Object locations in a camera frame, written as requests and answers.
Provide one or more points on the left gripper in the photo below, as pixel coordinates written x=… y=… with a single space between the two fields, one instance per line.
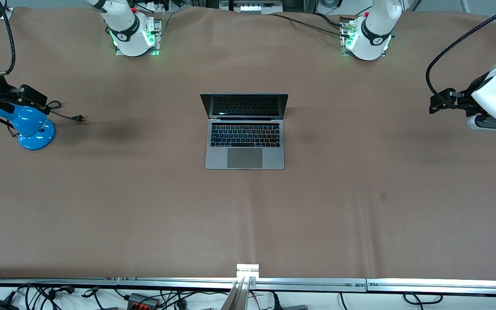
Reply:
x=466 y=98

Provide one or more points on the silver grey laptop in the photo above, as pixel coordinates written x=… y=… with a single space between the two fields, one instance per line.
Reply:
x=244 y=160

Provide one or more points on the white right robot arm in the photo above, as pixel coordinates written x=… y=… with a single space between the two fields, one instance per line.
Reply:
x=132 y=32

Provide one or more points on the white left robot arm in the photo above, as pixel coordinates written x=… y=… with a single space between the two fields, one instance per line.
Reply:
x=373 y=36

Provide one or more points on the blue desk lamp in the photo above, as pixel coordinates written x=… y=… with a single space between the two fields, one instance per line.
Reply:
x=32 y=129

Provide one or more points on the aluminium corner profile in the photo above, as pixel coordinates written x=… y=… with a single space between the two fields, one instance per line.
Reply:
x=8 y=13

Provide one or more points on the brown table mat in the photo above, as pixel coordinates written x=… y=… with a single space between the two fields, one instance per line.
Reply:
x=144 y=215

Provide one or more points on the black power adapter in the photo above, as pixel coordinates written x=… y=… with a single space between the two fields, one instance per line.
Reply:
x=0 y=305

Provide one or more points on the white power strip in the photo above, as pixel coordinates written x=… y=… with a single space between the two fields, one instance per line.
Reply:
x=251 y=7

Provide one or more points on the grey adapter with orange clips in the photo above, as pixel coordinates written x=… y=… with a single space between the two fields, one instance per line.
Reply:
x=144 y=300

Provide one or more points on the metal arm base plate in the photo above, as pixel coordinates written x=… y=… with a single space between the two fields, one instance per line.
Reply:
x=344 y=41
x=156 y=36

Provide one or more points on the aluminium edge rail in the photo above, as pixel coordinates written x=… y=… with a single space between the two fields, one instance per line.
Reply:
x=45 y=281
x=446 y=285
x=308 y=284

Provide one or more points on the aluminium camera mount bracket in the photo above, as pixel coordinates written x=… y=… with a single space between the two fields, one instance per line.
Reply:
x=247 y=272

